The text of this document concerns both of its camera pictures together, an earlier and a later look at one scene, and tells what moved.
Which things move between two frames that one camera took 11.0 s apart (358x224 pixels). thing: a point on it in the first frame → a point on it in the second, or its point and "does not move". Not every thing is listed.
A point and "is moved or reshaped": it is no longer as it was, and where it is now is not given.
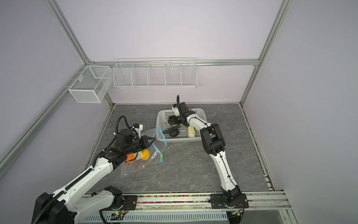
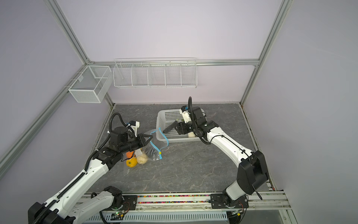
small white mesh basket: [92, 85] does not move
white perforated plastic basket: [161, 123] does not move
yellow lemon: [146, 154] → [132, 162]
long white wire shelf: [155, 73] does not move
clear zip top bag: [156, 152] is moved or reshaped
